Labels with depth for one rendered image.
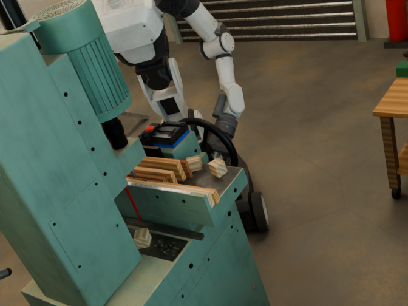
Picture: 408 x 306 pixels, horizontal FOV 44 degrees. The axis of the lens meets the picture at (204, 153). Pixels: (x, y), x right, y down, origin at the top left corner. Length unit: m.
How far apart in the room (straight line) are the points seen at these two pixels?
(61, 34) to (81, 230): 0.49
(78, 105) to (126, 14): 0.71
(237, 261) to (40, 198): 0.77
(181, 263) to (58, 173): 0.46
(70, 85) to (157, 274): 0.57
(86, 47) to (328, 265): 1.55
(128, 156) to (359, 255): 1.31
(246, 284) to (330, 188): 1.16
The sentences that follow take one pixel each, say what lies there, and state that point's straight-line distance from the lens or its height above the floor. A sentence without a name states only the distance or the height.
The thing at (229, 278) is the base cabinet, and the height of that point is 0.55.
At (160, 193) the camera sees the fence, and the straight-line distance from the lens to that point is 1.51.
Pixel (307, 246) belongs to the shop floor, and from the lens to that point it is 2.55.
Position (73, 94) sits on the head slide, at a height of 1.32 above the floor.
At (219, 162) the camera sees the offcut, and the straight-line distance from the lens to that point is 1.54.
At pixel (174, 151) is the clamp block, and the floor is 0.96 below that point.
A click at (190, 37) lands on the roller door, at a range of 5.50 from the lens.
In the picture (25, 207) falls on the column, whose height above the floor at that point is 1.18.
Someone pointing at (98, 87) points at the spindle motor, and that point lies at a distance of 1.39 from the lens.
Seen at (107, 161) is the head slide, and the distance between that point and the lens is 1.43.
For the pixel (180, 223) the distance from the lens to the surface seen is 1.55.
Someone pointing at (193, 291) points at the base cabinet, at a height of 0.67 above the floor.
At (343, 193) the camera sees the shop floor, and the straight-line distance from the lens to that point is 2.81.
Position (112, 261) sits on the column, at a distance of 1.45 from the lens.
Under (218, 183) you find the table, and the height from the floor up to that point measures 0.90.
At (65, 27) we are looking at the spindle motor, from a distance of 1.34.
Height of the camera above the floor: 1.76
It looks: 31 degrees down
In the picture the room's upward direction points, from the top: 20 degrees counter-clockwise
